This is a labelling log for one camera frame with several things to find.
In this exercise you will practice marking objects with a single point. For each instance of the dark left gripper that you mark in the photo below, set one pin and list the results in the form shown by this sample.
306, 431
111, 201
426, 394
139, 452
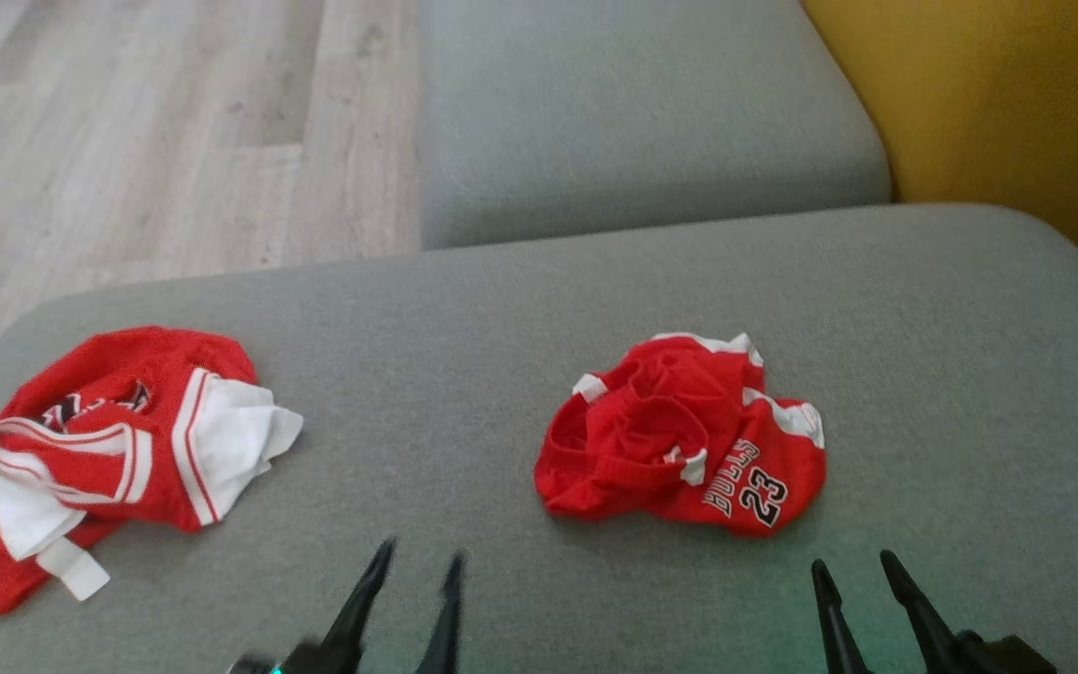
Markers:
282, 663

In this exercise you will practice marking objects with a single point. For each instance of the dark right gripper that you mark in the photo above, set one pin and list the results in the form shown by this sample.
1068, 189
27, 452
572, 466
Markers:
1012, 658

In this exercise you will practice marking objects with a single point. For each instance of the red Bulls 23 shorts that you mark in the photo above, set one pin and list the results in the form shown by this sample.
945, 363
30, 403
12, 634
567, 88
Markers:
633, 440

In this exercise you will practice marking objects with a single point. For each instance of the red white basketball jersey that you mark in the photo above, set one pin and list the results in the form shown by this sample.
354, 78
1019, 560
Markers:
160, 360

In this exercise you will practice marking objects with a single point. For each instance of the large grey sofa seat cushion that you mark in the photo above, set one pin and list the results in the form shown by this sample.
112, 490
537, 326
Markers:
464, 374

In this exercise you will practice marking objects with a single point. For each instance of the yellow sofa backrest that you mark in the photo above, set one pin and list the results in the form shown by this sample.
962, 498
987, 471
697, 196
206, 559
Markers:
1007, 94

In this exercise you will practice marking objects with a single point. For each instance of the small grey sofa seat cushion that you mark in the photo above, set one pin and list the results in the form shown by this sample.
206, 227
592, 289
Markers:
633, 112

